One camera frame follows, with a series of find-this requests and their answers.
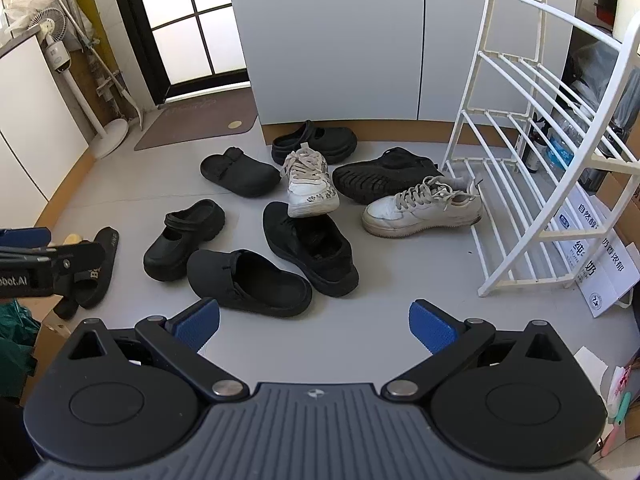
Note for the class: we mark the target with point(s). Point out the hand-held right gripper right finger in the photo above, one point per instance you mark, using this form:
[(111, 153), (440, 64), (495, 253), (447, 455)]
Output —
[(430, 322)]

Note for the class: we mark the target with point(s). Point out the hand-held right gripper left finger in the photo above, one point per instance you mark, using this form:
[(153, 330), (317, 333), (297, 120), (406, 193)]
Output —
[(197, 317)]

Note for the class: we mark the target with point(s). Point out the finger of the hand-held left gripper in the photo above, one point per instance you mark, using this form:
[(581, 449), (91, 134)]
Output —
[(25, 236), (80, 260)]

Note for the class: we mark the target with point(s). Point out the black buckle clog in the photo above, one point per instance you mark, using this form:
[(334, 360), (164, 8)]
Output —
[(250, 177), (215, 275)]

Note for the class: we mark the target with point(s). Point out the black platform clog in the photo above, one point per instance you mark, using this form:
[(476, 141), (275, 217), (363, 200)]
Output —
[(170, 255), (325, 142)]

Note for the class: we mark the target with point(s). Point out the white shoe rack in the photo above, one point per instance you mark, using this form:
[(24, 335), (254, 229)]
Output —
[(492, 284)]

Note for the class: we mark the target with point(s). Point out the white printed lace-up sneaker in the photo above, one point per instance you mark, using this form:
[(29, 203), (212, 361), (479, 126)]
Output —
[(400, 215), (307, 200)]

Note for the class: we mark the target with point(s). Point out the black lace-up sneaker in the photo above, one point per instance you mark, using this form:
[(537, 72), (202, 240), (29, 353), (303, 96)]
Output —
[(285, 225), (380, 180)]

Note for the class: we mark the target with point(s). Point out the pale yellow slide sandal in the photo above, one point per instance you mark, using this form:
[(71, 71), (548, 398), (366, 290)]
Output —
[(72, 238)]

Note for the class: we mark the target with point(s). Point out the black printed slide sandal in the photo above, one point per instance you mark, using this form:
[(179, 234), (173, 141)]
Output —
[(65, 310), (107, 245)]

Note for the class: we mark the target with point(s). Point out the green bag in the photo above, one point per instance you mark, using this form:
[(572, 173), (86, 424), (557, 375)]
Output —
[(15, 340)]

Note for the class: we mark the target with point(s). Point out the brown cardboard box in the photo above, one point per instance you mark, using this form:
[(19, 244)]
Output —
[(622, 195), (50, 340)]

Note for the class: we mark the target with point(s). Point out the low white cabinet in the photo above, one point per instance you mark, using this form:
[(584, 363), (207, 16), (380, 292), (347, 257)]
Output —
[(30, 125)]

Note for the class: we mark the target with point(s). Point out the white standing fan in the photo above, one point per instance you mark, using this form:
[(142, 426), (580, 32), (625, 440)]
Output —
[(112, 140)]

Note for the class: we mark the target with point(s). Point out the brown doormat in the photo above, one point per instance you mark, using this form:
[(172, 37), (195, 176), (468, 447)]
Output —
[(190, 125)]

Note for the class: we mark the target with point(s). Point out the white printed carton box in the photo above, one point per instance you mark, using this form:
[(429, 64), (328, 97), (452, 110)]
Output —
[(600, 270)]

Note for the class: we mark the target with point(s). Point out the white mop pole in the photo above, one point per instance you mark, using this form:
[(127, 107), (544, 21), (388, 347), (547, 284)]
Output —
[(107, 75)]

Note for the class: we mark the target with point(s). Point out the dark glass bottle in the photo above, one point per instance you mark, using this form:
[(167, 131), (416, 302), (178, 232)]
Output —
[(532, 152)]

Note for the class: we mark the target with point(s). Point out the pink patterned paper bag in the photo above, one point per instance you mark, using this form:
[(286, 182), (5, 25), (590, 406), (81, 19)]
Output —
[(622, 380)]

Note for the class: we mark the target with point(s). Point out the clear water bottle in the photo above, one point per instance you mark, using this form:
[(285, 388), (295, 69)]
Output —
[(559, 147)]

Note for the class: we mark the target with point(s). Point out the crumpled white plastic bag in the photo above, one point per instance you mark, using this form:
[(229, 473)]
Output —
[(25, 0)]

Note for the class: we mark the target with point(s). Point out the black framed glass door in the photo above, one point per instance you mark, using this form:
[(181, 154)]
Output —
[(180, 25)]

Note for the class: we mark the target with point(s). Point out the translucent plastic bag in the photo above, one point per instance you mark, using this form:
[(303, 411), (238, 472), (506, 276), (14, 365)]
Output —
[(600, 75)]

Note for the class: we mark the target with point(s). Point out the tall white cabinet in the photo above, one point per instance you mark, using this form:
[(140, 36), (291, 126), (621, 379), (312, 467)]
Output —
[(340, 35)]

